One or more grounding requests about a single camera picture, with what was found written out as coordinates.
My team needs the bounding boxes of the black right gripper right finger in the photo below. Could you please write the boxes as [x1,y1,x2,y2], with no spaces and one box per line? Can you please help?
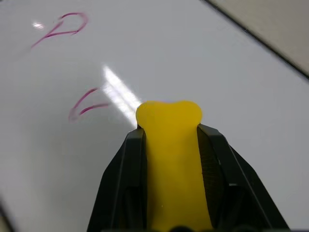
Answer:
[197,123,290,232]

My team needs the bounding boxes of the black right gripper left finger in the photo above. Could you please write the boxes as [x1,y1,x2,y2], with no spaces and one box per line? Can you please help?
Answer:
[86,127,150,232]

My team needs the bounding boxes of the yellow bone-shaped toy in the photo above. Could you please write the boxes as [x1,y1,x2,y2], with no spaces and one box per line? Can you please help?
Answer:
[136,100,213,232]

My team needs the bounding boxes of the white whiteboard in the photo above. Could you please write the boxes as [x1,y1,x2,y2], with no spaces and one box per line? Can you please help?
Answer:
[0,0,309,232]

